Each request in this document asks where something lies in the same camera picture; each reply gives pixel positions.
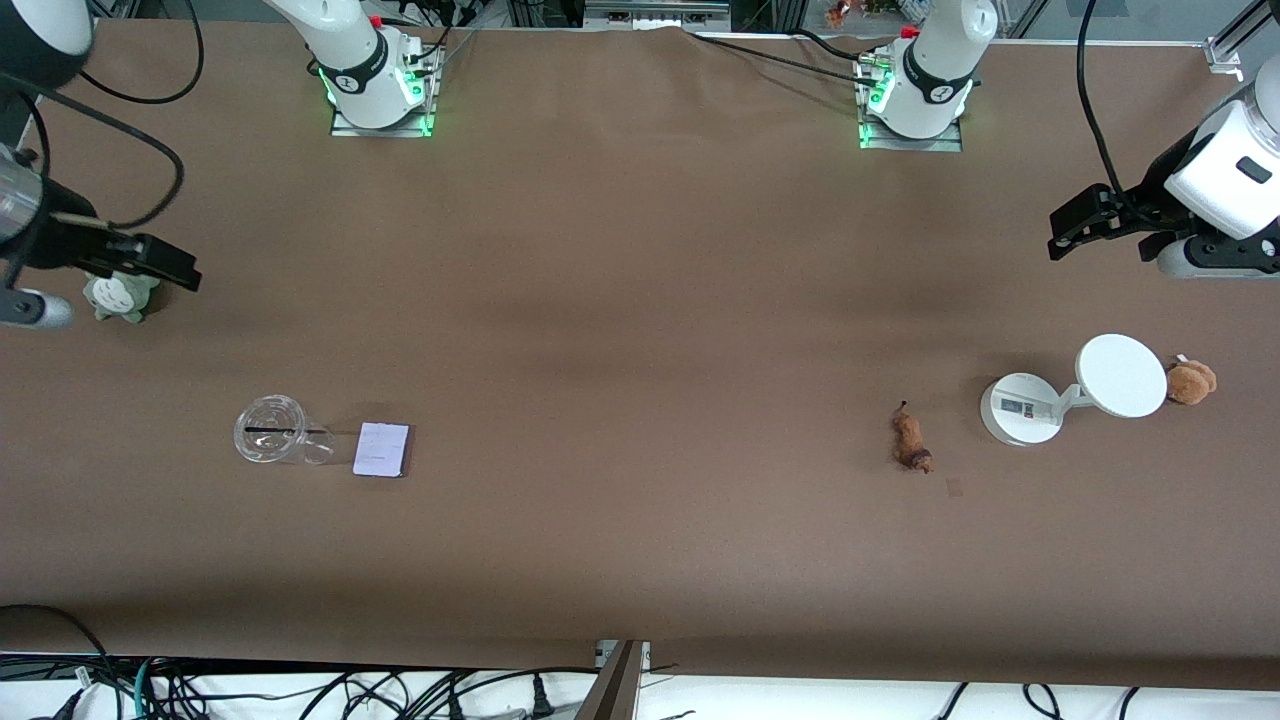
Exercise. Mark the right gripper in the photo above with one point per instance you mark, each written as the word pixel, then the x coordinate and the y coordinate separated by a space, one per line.
pixel 62 247

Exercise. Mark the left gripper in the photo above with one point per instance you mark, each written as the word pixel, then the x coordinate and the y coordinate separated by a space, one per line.
pixel 1150 203

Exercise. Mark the white notepad card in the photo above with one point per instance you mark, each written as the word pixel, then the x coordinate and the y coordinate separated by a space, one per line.
pixel 382 449

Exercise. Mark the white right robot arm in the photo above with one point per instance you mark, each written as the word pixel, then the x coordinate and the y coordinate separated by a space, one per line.
pixel 350 60

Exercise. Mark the grey owl plush toy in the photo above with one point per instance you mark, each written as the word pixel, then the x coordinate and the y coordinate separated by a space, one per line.
pixel 118 300

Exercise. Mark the brown plush toy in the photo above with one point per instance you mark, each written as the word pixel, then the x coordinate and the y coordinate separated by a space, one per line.
pixel 1190 382

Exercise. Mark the clear glass mug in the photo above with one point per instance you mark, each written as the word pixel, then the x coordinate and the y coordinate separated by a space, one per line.
pixel 268 430

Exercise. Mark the orange toy figure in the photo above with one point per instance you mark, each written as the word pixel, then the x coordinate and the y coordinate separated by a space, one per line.
pixel 840 12

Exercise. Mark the brown table cover sheet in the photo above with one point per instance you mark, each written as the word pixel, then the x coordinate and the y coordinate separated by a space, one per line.
pixel 640 250

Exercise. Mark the black power plug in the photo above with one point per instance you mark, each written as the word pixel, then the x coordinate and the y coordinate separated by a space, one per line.
pixel 542 700

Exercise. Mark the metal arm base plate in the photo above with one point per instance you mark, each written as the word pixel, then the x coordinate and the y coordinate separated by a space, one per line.
pixel 945 145
pixel 400 131

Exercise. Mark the metal corner bracket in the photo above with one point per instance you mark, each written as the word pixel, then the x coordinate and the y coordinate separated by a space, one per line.
pixel 1225 52

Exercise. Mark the silver frame rail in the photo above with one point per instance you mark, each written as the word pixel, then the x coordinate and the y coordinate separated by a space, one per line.
pixel 655 12

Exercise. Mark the aluminium profile post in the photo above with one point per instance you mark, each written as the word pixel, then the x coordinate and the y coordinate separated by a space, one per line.
pixel 615 690

